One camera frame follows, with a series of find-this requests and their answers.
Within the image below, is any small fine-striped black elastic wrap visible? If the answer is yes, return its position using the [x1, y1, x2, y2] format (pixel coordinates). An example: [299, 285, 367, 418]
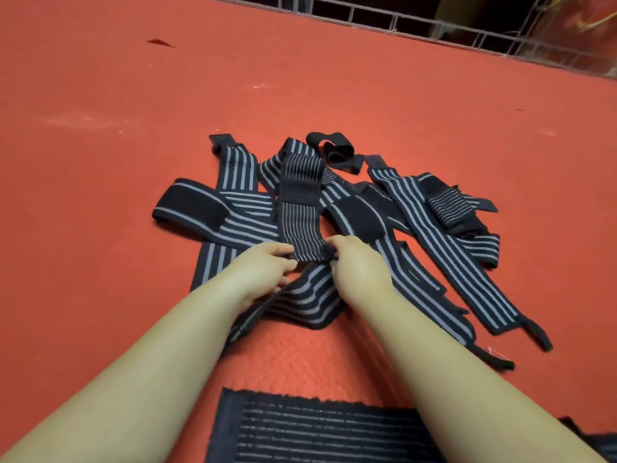
[417, 172, 500, 238]

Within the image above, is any person's left hand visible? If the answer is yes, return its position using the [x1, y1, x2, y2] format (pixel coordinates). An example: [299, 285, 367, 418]
[215, 242, 300, 310]

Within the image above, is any folded black grey-striped elastic wrap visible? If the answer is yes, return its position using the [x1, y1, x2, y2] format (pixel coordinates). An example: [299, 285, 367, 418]
[455, 232, 502, 270]

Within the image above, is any metal wire fence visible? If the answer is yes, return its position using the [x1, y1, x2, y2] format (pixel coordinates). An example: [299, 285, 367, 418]
[200, 0, 617, 78]

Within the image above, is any long black grey-striped elastic wrap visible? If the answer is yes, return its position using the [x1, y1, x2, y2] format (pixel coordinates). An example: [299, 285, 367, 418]
[364, 154, 553, 353]
[258, 137, 515, 372]

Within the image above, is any wide fine-striped black elastic wrap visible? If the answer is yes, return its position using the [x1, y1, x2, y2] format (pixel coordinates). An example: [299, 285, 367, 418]
[204, 387, 446, 463]

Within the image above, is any narrow fine-striped black elastic wrap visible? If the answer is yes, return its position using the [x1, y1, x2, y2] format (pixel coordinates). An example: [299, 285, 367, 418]
[274, 151, 339, 264]

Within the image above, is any red patterned fabric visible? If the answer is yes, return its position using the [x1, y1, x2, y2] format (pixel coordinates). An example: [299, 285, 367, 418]
[523, 0, 617, 75]

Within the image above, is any black fabric piece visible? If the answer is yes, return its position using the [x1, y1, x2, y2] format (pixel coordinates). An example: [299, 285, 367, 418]
[558, 416, 617, 463]

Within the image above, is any looped black grey-striped elastic wrap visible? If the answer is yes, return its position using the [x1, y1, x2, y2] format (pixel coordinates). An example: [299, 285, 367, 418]
[152, 177, 281, 252]

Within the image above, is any person's right hand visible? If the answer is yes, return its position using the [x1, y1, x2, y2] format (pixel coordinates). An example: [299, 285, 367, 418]
[325, 234, 397, 312]

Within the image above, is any person's left forearm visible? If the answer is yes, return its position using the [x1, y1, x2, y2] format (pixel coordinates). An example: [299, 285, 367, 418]
[0, 277, 251, 463]

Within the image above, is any plain black strap loop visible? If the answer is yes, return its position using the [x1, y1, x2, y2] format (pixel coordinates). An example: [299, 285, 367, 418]
[306, 131, 366, 176]

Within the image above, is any person's right forearm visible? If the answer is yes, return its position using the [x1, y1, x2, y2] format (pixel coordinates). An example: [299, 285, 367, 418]
[351, 290, 609, 463]

